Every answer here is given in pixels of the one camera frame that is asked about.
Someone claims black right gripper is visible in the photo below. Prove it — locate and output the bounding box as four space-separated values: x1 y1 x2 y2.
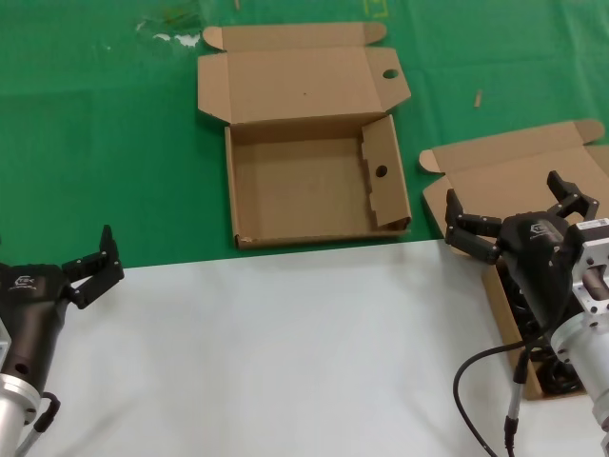
444 169 599 329

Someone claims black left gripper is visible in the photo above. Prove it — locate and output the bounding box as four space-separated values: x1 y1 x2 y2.
0 225 126 383

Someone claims open cardboard box with holes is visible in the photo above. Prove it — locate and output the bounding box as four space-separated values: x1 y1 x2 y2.
196 21 413 250

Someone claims green table mat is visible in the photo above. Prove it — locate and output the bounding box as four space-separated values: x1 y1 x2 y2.
0 0 609 272

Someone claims open cardboard box of cables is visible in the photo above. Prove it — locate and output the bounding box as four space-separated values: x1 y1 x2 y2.
418 119 609 401

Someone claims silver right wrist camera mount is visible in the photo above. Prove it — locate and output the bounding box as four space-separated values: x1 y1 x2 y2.
568 217 609 318

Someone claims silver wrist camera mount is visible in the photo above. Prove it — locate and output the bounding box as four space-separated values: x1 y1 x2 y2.
568 217 609 318
0 323 13 375

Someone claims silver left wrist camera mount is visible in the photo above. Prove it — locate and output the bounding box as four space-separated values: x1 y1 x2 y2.
0 323 13 375

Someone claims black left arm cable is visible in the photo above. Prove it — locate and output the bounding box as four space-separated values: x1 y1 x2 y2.
18 389 62 457

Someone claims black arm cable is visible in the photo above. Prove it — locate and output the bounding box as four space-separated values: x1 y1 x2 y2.
18 389 62 457
451 326 556 457

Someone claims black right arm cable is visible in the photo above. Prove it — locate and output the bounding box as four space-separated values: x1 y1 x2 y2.
451 326 556 457

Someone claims black coiled power cable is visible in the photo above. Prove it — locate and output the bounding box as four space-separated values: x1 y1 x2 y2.
526 345 587 395

